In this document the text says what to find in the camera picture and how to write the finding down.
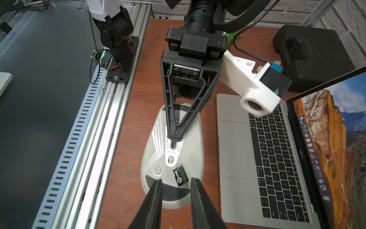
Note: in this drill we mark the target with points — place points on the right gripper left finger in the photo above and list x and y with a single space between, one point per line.
149 214

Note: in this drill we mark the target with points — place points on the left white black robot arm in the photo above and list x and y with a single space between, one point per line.
115 26

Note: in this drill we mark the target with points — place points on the aluminium front rail frame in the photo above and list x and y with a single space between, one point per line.
74 197

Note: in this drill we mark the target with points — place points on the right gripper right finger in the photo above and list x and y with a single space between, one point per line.
204 214

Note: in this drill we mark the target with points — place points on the right aluminium corner post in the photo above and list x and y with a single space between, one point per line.
318 12

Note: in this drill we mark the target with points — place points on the black plastic tool case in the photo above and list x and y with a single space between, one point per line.
311 56

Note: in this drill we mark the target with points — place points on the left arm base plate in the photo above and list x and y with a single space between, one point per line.
122 73

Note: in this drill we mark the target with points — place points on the grey wireless mouse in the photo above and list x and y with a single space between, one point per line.
162 155

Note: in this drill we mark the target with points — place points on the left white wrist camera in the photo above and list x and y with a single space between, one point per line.
261 92

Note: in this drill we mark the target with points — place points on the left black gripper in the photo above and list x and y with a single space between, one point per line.
185 75

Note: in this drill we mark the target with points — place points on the silver open laptop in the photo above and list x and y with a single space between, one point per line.
302 166

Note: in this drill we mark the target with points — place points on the green toy drill left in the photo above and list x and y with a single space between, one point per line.
230 36

